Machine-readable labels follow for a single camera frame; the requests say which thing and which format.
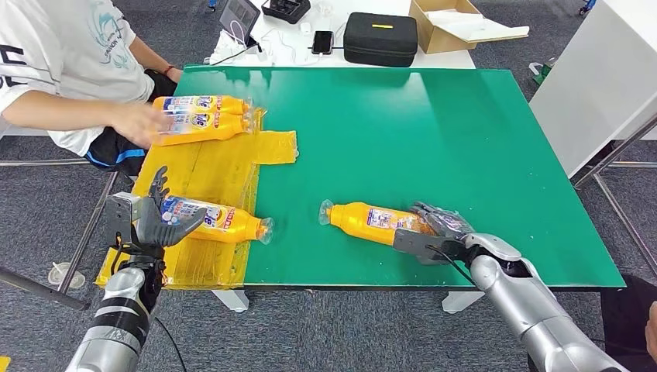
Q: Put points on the person's right hand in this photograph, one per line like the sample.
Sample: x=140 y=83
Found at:
x=138 y=126

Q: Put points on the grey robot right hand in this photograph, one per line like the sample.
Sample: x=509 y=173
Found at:
x=444 y=222

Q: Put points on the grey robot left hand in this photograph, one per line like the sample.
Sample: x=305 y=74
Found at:
x=154 y=231

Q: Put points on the person's left hand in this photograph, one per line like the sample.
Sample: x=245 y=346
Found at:
x=175 y=75

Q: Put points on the person's hand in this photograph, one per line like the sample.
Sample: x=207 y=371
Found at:
x=653 y=328

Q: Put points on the orange detergent bottle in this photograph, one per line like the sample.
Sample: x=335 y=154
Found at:
x=231 y=105
x=354 y=223
x=241 y=228
x=215 y=134

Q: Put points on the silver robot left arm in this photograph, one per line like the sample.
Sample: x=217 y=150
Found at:
x=113 y=318

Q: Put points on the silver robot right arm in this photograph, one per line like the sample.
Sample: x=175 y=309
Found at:
x=528 y=308

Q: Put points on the person's left forearm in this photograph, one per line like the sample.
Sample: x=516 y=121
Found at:
x=151 y=56

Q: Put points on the person's right forearm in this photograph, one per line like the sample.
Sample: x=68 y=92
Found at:
x=61 y=110

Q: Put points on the person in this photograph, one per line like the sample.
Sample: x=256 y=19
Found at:
x=67 y=51
x=626 y=318

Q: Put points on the white power strip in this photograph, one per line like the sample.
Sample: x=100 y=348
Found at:
x=226 y=49

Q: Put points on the green table board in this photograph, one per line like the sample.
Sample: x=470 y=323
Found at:
x=487 y=154

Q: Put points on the white table foot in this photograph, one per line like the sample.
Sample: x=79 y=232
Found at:
x=462 y=303
x=231 y=302

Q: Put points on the grey tablet on stand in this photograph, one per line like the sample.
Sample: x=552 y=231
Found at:
x=238 y=15

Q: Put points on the yellow taped cardboard mat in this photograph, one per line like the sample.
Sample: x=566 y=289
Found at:
x=215 y=169

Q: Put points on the clear plastic cup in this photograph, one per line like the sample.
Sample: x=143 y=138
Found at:
x=54 y=276

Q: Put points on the black plastic tray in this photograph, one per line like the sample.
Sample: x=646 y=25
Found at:
x=285 y=9

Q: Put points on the small white charger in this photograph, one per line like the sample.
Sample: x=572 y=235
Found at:
x=305 y=27

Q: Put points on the black smartphone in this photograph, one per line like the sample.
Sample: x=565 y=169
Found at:
x=322 y=42

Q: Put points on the grey metal table legs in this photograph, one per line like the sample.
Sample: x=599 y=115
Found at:
x=636 y=164

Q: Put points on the green and white bag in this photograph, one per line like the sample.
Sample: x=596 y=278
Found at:
x=544 y=72

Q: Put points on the brown cardboard box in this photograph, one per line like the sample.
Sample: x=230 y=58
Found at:
x=436 y=38

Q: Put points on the black zip case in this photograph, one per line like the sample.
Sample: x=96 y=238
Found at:
x=380 y=42

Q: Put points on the white side table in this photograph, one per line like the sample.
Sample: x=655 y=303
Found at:
x=590 y=92

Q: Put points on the white foam sheet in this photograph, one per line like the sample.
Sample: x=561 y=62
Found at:
x=477 y=28

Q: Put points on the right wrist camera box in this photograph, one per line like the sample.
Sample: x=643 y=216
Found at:
x=416 y=244

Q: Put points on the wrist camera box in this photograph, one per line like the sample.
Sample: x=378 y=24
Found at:
x=120 y=215
x=416 y=244

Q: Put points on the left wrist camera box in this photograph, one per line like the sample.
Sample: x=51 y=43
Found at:
x=120 y=215

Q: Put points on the grey metal chair frame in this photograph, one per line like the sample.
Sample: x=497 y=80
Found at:
x=31 y=285

